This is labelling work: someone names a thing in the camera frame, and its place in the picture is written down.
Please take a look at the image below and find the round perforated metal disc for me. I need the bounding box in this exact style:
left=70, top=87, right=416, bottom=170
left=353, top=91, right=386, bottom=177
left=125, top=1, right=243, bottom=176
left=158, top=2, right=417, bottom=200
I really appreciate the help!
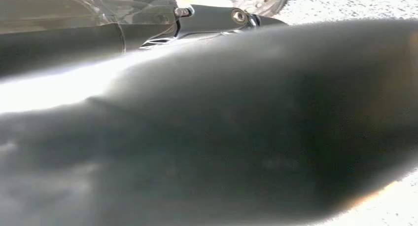
left=228, top=0, right=292, bottom=18

